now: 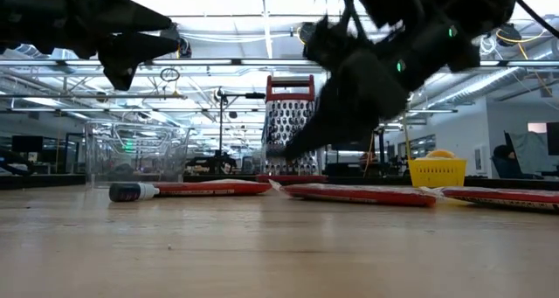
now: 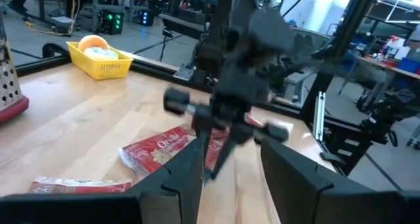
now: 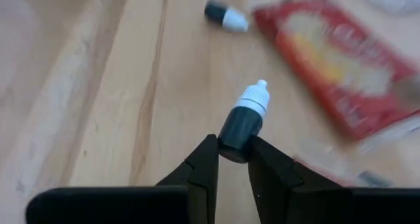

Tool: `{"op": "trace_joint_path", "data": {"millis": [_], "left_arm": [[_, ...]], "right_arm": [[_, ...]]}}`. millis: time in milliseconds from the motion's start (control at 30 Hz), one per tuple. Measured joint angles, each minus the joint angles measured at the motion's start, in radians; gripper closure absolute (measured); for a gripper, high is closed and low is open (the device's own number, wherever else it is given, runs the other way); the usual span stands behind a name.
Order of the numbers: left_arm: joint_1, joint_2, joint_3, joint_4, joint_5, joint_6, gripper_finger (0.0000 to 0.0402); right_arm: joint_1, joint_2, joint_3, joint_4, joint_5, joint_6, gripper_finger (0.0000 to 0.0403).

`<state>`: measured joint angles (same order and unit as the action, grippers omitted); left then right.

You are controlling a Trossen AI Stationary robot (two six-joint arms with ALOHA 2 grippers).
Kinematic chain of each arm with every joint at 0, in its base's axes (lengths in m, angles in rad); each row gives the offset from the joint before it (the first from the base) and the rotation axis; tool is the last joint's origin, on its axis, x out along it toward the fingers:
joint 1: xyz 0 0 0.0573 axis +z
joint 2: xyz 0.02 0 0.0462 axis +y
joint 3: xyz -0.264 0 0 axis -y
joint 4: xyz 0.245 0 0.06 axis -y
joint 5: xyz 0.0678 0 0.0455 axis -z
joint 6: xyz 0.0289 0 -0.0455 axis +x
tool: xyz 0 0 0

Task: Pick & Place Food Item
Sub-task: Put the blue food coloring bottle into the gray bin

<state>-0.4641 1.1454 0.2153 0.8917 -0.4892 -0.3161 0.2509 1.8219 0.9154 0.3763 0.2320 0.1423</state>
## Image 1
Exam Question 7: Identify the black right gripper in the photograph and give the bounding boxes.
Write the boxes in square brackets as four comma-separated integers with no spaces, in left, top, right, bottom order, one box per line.
[283,9,481,162]

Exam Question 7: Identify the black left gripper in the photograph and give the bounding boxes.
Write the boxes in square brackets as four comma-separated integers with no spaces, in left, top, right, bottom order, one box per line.
[0,0,181,92]

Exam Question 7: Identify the clear plastic container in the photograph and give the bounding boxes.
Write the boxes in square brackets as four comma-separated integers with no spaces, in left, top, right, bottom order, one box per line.
[85,119,191,189]

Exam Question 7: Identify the red cracker packet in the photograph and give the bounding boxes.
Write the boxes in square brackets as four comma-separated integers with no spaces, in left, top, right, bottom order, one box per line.
[148,178,274,198]
[269,178,438,208]
[418,184,559,212]

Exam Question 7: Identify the short black white marker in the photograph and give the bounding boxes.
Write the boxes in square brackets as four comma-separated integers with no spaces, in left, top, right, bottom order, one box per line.
[107,182,161,204]

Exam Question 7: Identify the red steel box grater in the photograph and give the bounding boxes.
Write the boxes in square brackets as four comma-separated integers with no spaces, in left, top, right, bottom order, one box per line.
[256,73,328,185]

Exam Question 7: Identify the yellow plastic basket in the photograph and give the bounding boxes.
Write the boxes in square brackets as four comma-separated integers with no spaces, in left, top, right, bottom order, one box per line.
[408,156,467,189]

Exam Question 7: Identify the black monitor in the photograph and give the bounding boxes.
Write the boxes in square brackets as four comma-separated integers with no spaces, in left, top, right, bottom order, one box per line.
[545,121,559,157]
[11,135,45,154]

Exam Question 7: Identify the person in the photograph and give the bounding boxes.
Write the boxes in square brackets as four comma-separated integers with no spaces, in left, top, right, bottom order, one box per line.
[491,144,542,180]

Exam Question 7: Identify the grey cloth cover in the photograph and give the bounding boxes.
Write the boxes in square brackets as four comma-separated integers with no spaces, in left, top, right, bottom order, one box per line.
[506,131,556,175]

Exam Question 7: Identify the hanging wire coil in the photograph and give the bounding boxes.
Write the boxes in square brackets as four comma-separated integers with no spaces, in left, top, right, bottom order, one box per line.
[159,67,181,83]

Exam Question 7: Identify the black ceiling cord reel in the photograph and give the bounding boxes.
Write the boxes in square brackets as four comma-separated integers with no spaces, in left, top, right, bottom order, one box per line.
[176,35,193,59]

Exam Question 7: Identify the yellow hanging cable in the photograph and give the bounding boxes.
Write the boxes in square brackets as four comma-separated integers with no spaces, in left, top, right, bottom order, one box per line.
[400,109,412,160]

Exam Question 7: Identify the black camera stand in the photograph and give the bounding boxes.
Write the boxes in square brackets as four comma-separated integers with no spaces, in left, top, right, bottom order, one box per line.
[213,87,266,158]

